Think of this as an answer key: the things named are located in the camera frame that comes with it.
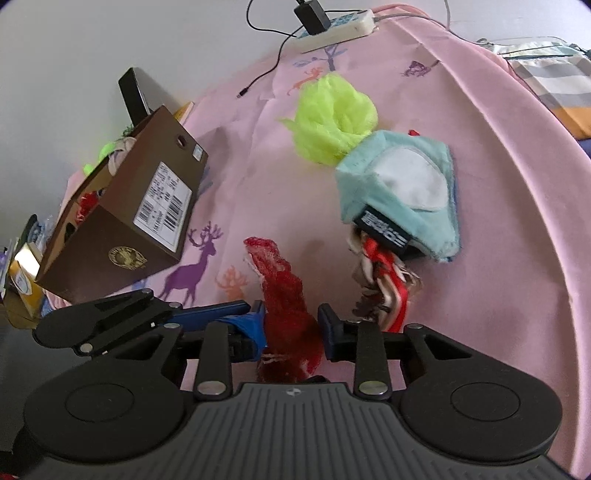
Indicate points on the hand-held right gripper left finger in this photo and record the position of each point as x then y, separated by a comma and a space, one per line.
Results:
256, 330

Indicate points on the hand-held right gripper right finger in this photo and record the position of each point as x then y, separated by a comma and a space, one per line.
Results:
328, 332

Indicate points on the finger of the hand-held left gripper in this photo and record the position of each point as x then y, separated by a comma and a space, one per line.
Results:
207, 311

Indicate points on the red mesh cloth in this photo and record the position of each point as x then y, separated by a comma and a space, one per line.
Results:
281, 295

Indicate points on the brown cardboard box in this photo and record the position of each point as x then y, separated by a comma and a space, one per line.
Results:
138, 258

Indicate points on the yellow packet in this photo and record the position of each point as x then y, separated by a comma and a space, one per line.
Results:
25, 277

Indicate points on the red mesh pouf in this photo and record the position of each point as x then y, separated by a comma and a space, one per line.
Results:
87, 206

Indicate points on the light blue plush toy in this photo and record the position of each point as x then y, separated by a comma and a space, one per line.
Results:
406, 203

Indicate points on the pink printed bedsheet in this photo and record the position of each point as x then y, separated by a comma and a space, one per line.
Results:
485, 230

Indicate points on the yellow book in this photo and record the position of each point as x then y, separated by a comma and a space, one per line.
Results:
183, 113

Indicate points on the black phone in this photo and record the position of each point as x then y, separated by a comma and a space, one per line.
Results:
143, 94

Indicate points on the white power strip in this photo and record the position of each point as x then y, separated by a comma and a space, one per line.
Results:
351, 27

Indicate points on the black charger adapter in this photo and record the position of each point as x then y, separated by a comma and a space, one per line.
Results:
311, 16

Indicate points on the clear bag of striped bedding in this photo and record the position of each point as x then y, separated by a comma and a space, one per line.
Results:
554, 78

